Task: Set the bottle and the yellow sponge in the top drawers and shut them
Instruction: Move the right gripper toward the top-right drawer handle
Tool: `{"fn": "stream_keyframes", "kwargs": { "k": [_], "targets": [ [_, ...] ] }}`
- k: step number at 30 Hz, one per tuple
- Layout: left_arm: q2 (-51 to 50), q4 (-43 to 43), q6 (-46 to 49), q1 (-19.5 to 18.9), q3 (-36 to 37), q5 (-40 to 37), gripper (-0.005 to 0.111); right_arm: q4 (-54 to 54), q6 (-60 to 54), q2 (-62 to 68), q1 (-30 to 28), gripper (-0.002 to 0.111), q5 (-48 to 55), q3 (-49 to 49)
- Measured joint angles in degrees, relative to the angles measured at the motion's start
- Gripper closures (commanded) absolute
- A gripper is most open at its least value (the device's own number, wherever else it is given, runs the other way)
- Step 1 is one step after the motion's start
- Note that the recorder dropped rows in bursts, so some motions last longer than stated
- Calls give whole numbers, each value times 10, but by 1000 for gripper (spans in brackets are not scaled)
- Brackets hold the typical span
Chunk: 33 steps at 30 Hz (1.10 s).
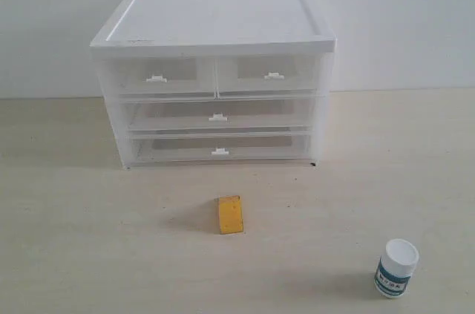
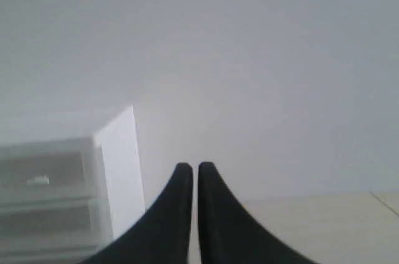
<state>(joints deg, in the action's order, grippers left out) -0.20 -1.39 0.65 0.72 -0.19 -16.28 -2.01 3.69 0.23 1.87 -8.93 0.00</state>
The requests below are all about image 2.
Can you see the clear wide drawer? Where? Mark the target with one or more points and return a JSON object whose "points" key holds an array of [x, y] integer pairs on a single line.
{"points": [[55, 255], [52, 220]]}

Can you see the white plastic drawer cabinet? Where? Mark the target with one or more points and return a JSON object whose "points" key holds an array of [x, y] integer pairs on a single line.
{"points": [[108, 141]]}

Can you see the clear middle wide drawer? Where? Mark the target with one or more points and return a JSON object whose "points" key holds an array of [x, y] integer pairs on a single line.
{"points": [[52, 220]]}

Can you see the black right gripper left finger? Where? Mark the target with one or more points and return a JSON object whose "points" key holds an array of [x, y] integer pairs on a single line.
{"points": [[162, 234]]}

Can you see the clear bottom wide drawer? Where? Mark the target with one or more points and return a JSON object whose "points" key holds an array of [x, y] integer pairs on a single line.
{"points": [[55, 255]]}

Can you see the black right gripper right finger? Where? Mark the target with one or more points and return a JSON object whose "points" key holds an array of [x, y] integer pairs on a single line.
{"points": [[228, 233]]}

